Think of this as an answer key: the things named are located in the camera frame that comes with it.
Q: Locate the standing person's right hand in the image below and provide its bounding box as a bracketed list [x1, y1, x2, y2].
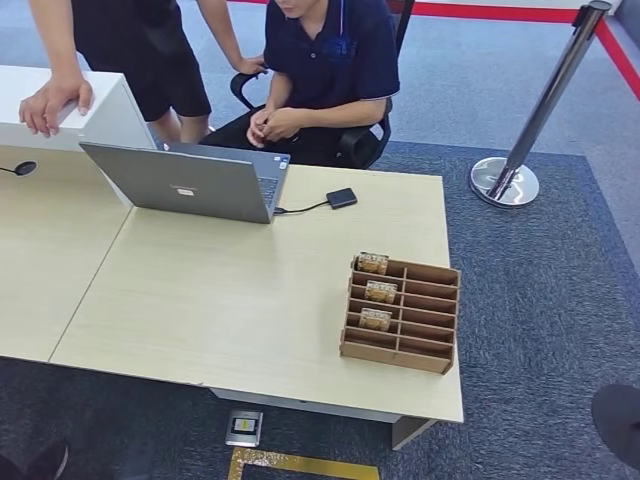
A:
[19, 76, 94, 139]

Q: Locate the standing person's left hand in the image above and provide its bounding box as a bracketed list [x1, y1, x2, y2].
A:
[235, 56, 269, 77]

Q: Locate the seated person's right hand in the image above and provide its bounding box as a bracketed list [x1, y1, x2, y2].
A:
[246, 109, 271, 149]

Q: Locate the seated person's left hand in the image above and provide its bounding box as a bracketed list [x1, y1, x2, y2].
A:
[260, 106, 304, 143]

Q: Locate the brown wooden card holder tray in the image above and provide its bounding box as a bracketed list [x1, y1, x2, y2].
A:
[340, 252, 461, 377]

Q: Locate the seated person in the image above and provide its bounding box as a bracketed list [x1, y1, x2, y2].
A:
[201, 0, 401, 168]

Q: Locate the standing person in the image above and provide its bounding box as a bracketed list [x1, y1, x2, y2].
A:
[19, 0, 269, 145]

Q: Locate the patterned brown card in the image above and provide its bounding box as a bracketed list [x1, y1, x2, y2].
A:
[356, 252, 390, 276]
[358, 307, 393, 333]
[364, 280, 399, 305]

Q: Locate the white cabinet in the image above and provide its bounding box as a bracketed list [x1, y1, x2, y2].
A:
[0, 64, 157, 153]

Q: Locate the black office chair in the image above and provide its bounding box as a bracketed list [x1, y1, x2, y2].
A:
[229, 0, 416, 171]

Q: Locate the black external drive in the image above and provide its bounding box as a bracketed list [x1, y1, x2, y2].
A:
[325, 187, 358, 211]

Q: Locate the grey laptop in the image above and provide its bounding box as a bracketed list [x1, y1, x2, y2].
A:
[79, 141, 291, 225]

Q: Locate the metal floor socket box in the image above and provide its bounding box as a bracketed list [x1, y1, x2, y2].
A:
[225, 409, 264, 448]

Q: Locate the red barrier belt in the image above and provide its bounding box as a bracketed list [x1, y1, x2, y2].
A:
[227, 0, 640, 104]

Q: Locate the black shoe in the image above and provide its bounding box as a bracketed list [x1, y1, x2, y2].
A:
[0, 440, 70, 480]

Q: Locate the black round disc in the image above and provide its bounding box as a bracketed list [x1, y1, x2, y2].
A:
[591, 384, 640, 470]

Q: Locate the small black puck with cable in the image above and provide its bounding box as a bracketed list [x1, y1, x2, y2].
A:
[0, 160, 38, 178]

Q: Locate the thin black drive cable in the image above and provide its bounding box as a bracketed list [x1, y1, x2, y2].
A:
[273, 200, 330, 217]

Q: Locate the chrome stanchion post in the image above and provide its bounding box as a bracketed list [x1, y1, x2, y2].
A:
[469, 0, 614, 210]

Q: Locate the white desk support frame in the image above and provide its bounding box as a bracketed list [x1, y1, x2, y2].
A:
[208, 387, 437, 452]

